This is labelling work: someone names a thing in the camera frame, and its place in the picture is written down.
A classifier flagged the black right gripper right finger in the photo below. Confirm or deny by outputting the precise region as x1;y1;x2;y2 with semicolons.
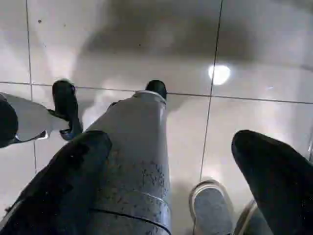
231;130;313;235

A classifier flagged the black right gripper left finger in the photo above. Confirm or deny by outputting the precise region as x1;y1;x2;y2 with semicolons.
0;130;113;235

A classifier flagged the grey shoe white sole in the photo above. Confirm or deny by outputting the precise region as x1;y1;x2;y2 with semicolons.
189;180;236;235
234;198;274;235

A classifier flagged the grey robot left leg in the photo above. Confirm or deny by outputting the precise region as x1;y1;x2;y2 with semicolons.
0;92;70;148

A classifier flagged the black robot left foot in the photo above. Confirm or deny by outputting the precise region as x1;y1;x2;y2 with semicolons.
52;80;83;141

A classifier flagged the black robot foot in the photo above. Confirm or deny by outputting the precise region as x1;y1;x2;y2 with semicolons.
146;80;168;101
52;80;83;141

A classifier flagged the black robot right foot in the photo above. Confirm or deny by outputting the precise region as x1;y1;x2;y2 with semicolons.
146;80;168;101

